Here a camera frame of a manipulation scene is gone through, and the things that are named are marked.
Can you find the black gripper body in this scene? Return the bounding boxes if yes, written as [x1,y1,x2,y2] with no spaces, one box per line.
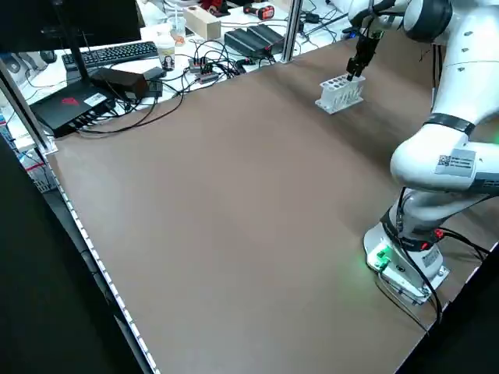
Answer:
[355,31,385,65]

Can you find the white test tube rack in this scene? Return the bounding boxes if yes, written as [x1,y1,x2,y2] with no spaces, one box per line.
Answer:
[314,73,366,115]

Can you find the thin metal rod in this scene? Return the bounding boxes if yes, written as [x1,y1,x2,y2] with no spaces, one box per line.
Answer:
[303,13,351,38]

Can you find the black finned power supply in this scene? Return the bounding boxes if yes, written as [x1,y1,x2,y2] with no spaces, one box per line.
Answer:
[247,24,285,54]
[225,27,270,59]

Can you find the red and black power tool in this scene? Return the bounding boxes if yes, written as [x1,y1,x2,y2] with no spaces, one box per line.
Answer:
[243,2,277,20]

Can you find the USB hub with red plugs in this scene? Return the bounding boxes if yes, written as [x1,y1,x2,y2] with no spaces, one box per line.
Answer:
[186,56,220,84]

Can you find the red object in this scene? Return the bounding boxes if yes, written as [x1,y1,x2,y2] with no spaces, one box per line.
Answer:
[198,0,231,15]

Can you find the pale wooden box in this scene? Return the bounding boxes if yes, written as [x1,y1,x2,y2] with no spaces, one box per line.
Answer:
[182,5,222,41]

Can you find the clear plastic cup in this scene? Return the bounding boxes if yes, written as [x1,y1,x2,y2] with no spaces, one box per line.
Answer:
[169,7,187,47]

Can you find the paper cup with portrait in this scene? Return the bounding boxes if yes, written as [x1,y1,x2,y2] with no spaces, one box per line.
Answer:
[156,30,176,72]

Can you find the small black adapter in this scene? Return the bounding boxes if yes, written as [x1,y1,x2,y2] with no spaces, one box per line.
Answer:
[143,66,165,98]

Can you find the black power brick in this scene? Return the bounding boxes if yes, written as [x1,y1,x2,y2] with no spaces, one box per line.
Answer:
[90,66,150,101]

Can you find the black keyboard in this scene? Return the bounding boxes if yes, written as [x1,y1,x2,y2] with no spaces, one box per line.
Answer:
[61,41,160,72]

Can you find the black monitor stand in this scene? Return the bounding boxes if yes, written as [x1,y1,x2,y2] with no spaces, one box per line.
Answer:
[64,38,91,91]

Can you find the black computer monitor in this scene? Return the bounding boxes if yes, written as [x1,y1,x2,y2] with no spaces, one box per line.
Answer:
[0,0,142,54]

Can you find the black box with red logo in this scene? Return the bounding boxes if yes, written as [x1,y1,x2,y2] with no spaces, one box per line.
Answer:
[30,83,118,139]

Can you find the aluminium frame post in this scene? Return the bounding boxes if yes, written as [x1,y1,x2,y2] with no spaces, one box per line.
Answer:
[281,0,303,63]
[0,58,59,155]

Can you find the black cable with red plug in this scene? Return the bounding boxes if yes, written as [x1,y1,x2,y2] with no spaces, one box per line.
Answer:
[434,228,490,262]

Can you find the long black table cable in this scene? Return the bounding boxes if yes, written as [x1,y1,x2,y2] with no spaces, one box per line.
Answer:
[76,76,185,136]

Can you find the thin black foot cable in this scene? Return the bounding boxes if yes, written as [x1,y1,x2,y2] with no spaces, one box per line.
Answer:
[376,272,430,332]

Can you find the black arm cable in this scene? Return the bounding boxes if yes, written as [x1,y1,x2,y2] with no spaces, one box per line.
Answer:
[394,42,448,324]

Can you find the silver table edge rail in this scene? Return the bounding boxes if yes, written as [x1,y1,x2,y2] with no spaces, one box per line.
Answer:
[45,153,161,374]

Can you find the wire mesh basket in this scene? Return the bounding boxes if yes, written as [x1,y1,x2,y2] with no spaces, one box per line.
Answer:
[23,155,59,194]

